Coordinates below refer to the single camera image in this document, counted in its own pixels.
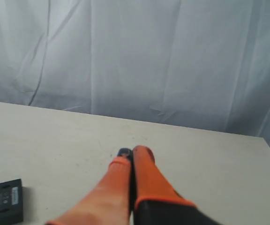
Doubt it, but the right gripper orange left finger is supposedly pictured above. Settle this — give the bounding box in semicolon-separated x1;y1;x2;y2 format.
46;148;132;225

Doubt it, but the small black box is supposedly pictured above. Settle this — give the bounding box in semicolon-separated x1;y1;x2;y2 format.
0;179;24;225

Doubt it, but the white backdrop curtain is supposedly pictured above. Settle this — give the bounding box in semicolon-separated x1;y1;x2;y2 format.
0;0;270;142

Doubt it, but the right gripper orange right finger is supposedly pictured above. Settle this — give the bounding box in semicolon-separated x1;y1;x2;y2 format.
133;145;219;225

